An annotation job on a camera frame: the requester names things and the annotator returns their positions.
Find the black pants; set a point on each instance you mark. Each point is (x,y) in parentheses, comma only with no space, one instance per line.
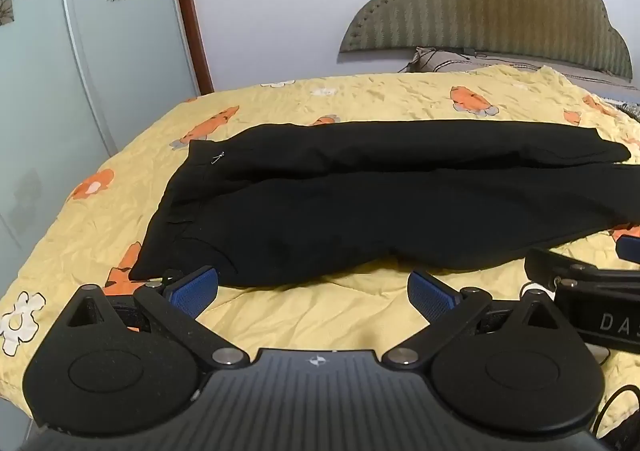
(350,196)

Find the brown wooden door frame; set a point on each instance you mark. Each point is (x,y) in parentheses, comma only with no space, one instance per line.
(192,16)

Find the dark patterned cloth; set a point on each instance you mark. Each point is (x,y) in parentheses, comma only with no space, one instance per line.
(627,110)

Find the olive padded headboard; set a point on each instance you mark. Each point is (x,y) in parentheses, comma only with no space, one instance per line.
(500,1)

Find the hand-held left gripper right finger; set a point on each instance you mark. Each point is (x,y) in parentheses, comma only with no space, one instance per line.
(430,293)

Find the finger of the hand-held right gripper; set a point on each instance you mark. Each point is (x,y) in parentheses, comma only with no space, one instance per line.
(555,267)
(630,248)

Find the grey patterned pillow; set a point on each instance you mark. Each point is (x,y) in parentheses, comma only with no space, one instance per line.
(450,61)

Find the frosted floral glass door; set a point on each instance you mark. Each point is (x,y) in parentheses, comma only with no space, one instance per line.
(60,81)

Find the yellow carrot print blanket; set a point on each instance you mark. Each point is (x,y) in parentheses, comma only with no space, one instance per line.
(90,241)

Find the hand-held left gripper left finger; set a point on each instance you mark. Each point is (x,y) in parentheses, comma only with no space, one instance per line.
(192,290)

